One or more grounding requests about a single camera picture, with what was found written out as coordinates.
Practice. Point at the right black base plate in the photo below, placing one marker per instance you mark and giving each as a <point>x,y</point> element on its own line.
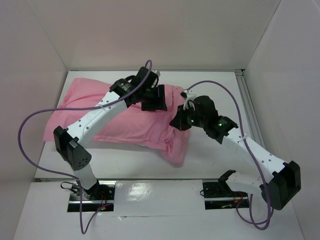
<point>219,197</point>

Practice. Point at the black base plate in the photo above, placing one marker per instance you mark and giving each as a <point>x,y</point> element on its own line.
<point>103,199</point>
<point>219,197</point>

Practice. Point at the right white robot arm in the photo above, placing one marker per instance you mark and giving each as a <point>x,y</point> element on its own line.
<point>279,181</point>

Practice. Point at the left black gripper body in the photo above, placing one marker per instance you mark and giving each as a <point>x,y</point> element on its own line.
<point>150,100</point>

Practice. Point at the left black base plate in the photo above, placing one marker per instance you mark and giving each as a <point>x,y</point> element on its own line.
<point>103,199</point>

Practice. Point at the pink satin pillowcase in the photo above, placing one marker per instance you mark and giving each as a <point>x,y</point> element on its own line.
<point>133,126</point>

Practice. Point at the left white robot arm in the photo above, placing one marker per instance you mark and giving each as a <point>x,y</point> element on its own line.
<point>70,142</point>

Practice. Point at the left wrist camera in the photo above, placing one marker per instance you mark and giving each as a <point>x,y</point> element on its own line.
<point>152,78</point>

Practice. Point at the aluminium frame rail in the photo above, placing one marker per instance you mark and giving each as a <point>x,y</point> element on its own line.
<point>250,112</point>

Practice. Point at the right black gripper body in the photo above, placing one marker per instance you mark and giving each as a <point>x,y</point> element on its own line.
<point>180,119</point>

